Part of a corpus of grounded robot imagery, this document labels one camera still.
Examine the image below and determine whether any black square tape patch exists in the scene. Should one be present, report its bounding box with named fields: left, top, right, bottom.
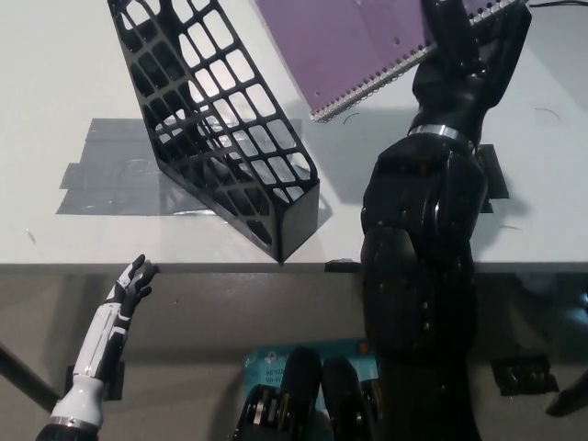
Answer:
left=475, top=143, right=511, bottom=215

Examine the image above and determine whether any purple spiral notebook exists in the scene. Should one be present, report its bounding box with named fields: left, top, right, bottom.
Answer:
left=254, top=0, right=527, bottom=124

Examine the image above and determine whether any black table leg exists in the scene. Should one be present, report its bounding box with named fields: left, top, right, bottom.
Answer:
left=0, top=342, right=63, bottom=414
left=545, top=374, right=588, bottom=418

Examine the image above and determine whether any grey tape patch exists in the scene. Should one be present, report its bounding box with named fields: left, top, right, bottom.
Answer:
left=54, top=118, right=334, bottom=220

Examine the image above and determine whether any small black tape piece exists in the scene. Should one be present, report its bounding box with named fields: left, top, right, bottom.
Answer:
left=324, top=258, right=364, bottom=273

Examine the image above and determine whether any black lattice magazine stand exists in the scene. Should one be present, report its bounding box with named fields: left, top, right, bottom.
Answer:
left=107, top=0, right=322, bottom=266

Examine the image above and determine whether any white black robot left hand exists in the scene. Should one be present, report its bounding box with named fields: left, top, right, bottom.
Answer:
left=72, top=254, right=160, bottom=386

